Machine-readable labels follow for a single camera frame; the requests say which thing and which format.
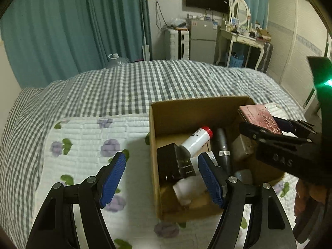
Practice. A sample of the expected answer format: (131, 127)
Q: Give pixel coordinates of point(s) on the white dressing table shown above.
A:
(241, 39)

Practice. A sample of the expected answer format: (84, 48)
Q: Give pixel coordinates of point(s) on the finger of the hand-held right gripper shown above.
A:
(255, 132)
(293, 126)

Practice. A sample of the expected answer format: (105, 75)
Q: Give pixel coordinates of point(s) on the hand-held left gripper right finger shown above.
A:
(210, 181)

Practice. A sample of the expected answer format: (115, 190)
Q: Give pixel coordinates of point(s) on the white pole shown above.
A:
(144, 39)

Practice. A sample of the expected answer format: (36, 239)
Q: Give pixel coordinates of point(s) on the grey small fridge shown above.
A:
(202, 41)

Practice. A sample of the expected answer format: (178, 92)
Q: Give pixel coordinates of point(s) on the cream louvred wardrobe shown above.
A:
(293, 44)

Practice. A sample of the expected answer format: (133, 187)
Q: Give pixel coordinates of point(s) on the white suitcase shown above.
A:
(176, 44)

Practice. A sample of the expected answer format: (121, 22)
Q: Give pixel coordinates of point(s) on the white bottle with red cap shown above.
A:
(195, 141)

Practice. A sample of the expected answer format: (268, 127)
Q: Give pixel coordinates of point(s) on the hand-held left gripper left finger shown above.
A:
(112, 179)

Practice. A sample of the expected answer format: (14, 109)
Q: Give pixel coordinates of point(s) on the pink patterned box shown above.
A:
(262, 116)

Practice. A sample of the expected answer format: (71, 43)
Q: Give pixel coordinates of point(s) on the white floral quilt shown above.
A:
(77, 140)

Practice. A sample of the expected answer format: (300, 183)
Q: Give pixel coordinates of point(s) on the dark suitcase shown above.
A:
(267, 57)

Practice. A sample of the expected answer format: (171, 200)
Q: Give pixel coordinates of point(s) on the white oval mirror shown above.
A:
(240, 11)

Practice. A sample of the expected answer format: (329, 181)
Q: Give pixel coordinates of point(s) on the black glossy box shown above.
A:
(167, 160)

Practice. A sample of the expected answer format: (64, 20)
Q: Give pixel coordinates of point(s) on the blue plastic basket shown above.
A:
(235, 61)

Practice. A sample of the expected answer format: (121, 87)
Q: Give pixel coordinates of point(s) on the narrow teal curtain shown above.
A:
(255, 0)

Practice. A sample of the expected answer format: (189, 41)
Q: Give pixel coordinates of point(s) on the cardboard box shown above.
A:
(181, 114)

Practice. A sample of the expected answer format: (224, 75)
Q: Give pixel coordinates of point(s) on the clear plastic bag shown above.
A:
(179, 22)

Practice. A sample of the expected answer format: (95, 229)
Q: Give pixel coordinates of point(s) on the black cylindrical tube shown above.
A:
(223, 147)

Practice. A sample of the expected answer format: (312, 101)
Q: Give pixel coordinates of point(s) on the clear water jug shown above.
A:
(118, 61)

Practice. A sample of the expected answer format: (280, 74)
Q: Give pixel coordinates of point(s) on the person's right hand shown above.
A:
(304, 197)

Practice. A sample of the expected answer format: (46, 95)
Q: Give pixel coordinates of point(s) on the light blue earbuds case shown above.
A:
(243, 176)

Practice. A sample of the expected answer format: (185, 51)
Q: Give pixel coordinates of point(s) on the brown box on dresser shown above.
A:
(263, 32)

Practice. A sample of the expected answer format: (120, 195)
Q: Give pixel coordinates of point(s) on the grey checked bedsheet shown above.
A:
(116, 88)

